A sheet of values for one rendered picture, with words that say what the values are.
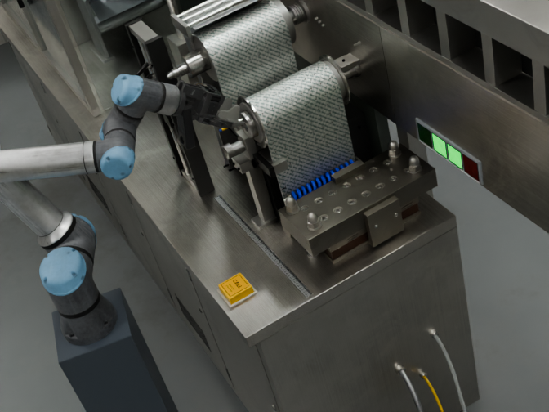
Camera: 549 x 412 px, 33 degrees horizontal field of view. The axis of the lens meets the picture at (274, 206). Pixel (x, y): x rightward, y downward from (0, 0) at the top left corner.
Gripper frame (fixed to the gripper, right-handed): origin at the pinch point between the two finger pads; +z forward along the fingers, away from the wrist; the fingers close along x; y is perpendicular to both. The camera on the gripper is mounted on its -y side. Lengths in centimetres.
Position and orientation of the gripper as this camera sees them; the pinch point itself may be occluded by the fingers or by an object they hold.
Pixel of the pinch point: (237, 123)
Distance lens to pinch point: 241.7
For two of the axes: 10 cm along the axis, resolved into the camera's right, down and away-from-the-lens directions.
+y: 3.8, -8.7, -3.2
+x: -4.8, -4.8, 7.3
